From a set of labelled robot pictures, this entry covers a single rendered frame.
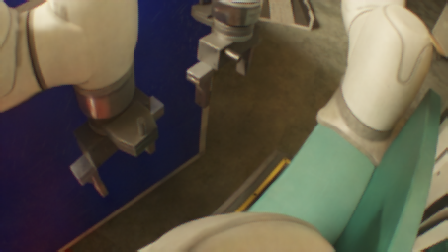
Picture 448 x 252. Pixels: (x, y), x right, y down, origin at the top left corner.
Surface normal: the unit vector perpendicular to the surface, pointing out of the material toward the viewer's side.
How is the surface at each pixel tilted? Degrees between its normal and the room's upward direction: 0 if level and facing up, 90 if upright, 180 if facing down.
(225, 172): 0
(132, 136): 0
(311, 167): 0
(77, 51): 89
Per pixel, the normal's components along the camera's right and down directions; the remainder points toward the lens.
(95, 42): 0.38, 0.75
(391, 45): -0.64, 0.25
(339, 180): 0.11, -0.62
